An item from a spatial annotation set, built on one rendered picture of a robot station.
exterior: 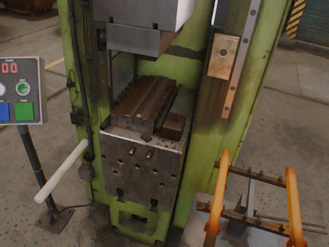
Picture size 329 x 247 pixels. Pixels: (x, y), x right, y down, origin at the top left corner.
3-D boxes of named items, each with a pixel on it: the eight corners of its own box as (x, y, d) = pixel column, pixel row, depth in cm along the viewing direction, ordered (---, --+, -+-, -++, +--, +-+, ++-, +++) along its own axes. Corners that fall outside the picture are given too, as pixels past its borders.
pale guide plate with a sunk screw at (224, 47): (228, 80, 92) (239, 38, 82) (206, 75, 94) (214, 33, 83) (229, 78, 94) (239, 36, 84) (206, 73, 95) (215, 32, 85)
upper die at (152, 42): (158, 57, 82) (160, 30, 76) (106, 48, 85) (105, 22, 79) (182, 30, 115) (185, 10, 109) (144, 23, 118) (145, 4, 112)
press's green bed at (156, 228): (162, 250, 151) (169, 212, 123) (110, 233, 157) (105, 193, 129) (180, 188, 195) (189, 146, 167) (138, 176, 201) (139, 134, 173)
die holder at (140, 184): (170, 213, 123) (182, 153, 96) (104, 193, 129) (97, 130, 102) (189, 146, 167) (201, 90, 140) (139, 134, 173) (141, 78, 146)
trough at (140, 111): (142, 120, 100) (142, 117, 99) (130, 117, 101) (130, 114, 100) (167, 79, 133) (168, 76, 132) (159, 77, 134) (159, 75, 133)
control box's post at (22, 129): (56, 220, 160) (7, 84, 96) (52, 218, 161) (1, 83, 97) (59, 216, 163) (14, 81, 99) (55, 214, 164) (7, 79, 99)
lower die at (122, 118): (152, 135, 103) (153, 120, 98) (110, 125, 106) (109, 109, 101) (175, 91, 136) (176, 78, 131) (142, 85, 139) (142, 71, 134)
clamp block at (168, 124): (179, 142, 101) (181, 130, 97) (160, 137, 103) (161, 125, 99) (184, 126, 111) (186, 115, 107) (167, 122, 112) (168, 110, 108)
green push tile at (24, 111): (33, 120, 94) (32, 102, 93) (15, 120, 93) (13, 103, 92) (35, 120, 96) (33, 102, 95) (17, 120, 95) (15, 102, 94)
